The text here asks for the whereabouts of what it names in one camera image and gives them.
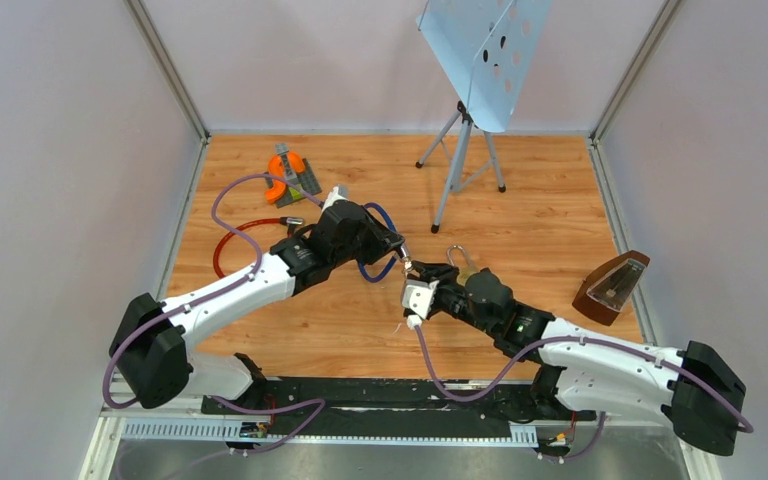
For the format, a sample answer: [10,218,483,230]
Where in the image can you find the blue cable lock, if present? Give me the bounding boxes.
[357,202,413,283]

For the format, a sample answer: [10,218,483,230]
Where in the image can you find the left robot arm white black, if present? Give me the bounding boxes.
[105,200,406,413]

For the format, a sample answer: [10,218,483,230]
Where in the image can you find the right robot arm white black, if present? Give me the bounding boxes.
[402,262,754,457]

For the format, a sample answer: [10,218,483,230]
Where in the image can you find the brass padlock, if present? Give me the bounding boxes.
[446,245,479,286]

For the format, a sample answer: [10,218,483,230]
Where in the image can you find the orange grey toy block build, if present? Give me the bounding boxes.
[264,143,322,208]

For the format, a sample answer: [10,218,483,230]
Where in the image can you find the brown wooden metronome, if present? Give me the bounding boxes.
[572,250,650,326]

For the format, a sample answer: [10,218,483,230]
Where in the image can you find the light blue music stand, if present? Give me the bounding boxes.
[415,0,552,234]

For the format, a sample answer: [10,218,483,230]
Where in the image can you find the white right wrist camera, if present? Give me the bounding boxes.
[401,279,439,330]

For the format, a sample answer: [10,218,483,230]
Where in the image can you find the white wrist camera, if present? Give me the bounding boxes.
[321,184,349,210]
[401,279,439,330]

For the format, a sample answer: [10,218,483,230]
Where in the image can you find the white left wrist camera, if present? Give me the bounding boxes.
[321,184,349,210]

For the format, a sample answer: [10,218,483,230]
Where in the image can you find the red cable lock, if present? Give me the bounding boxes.
[212,216,306,280]

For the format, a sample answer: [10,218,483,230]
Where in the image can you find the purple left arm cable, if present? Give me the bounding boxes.
[101,173,326,411]

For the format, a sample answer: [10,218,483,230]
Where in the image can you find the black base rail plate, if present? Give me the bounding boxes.
[235,377,574,437]

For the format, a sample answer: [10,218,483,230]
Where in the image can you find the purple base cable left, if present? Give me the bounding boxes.
[211,394,327,457]

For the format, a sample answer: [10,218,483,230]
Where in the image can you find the white slotted cable duct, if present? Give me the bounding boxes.
[120,418,539,448]

